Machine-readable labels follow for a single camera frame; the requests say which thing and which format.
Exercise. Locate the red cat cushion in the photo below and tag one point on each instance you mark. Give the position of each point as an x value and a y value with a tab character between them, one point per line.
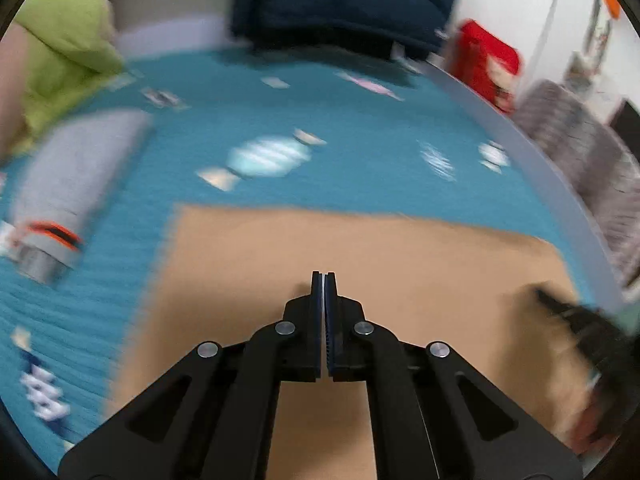
480	55

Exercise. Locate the green quilt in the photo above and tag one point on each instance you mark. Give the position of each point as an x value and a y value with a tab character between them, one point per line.
65	35

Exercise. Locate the navy and yellow puffer jacket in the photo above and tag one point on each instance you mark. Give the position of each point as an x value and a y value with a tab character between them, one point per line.
350	0

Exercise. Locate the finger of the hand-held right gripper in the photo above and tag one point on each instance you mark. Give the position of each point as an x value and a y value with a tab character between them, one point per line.
565	307

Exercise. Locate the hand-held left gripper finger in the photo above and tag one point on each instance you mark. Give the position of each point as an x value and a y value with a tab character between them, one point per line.
320	310
331	320

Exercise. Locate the tan quilted jacket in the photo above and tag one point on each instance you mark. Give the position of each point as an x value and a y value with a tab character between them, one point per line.
400	260

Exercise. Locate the grey folded garment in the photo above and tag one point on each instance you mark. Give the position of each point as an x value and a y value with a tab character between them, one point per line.
75	170

